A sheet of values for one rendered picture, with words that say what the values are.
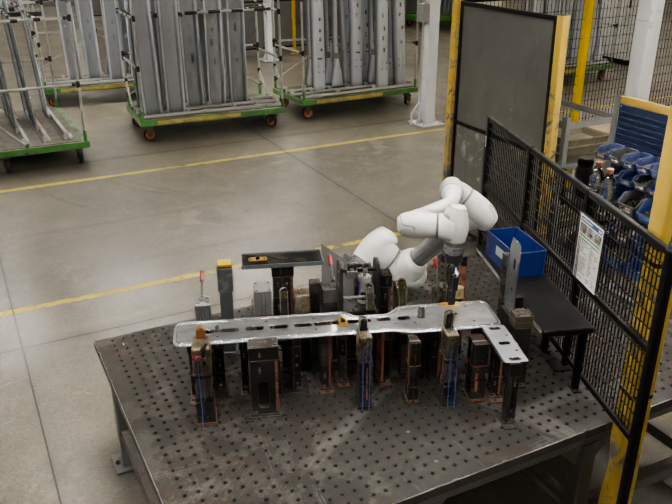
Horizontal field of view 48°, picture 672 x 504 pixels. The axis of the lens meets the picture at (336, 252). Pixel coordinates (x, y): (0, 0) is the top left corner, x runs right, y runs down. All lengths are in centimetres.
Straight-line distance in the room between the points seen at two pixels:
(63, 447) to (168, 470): 148
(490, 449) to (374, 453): 45
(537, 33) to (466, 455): 327
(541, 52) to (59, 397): 378
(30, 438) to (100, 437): 38
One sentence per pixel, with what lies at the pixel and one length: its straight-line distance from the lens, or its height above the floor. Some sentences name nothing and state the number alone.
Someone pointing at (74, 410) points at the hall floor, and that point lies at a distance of 464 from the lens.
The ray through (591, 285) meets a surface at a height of 119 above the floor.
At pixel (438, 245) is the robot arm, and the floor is 106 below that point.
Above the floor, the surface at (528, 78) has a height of 154.
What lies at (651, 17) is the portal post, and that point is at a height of 176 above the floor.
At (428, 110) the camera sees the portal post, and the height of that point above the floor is 20.
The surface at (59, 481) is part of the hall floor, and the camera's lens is 417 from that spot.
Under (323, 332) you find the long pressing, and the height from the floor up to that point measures 100.
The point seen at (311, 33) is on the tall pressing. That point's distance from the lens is 1094.
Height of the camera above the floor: 258
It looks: 24 degrees down
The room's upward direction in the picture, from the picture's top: straight up
